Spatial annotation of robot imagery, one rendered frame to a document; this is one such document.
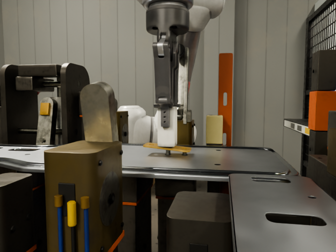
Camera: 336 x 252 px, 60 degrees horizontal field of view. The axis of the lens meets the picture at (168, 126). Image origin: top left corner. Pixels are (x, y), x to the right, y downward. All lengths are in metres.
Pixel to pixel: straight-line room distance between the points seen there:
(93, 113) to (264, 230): 0.23
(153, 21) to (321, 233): 0.39
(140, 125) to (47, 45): 2.60
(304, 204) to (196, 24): 0.89
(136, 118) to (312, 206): 1.07
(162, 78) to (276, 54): 2.88
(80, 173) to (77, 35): 3.35
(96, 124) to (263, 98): 2.95
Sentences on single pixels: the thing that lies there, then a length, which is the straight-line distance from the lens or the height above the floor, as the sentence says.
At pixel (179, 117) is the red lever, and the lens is 0.65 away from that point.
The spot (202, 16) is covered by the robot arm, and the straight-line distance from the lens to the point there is 1.10.
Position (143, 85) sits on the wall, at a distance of 3.29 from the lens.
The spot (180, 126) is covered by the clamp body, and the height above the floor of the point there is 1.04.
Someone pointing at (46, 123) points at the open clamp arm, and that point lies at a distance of 0.76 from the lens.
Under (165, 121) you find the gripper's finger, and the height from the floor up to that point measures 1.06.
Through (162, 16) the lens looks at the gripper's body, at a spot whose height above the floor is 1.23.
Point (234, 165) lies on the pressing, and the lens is 0.45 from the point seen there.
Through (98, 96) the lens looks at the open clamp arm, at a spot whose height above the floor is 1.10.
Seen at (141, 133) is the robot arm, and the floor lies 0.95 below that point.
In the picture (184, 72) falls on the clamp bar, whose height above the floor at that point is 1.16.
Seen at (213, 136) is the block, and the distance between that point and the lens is 0.62.
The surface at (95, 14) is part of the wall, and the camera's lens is 3.58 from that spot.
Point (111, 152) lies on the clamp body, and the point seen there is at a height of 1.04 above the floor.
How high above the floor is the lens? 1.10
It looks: 5 degrees down
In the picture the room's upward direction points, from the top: straight up
